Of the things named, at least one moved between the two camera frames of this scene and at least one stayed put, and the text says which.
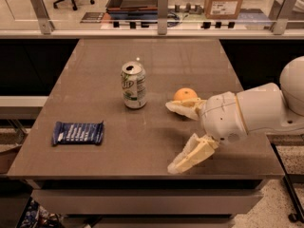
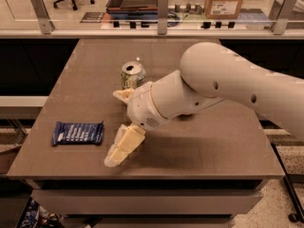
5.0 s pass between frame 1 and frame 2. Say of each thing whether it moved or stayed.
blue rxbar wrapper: stayed
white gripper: moved
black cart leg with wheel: stayed
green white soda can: stayed
